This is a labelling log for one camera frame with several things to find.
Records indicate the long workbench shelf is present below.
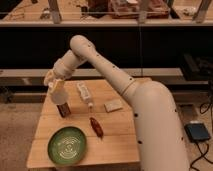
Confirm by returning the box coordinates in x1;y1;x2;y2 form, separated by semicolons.
0;0;213;27

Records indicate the black power box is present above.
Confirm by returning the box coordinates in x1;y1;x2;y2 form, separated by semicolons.
184;123;211;142

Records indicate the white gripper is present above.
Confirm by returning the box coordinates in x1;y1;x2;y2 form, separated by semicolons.
43;70;65;90

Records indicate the red brown chili pepper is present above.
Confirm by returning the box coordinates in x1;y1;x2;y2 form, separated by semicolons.
90;117;104;138

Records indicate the wooden slat table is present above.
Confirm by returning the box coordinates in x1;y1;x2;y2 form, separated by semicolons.
27;80;139;169

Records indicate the green ribbed plate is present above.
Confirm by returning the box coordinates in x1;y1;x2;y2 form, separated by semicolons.
47;126;87;166

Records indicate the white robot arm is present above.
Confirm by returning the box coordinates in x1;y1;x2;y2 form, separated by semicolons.
44;35;190;171

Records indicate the pale rectangular sponge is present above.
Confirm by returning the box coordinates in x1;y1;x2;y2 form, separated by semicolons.
104;99;123;112

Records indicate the dark brown eraser block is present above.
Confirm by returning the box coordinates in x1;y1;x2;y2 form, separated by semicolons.
57;103;71;117

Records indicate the black cable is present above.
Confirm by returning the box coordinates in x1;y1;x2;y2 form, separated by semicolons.
188;99;213;171

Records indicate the white squeeze bottle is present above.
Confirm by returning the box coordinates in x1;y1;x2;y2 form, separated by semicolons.
76;81;93;108

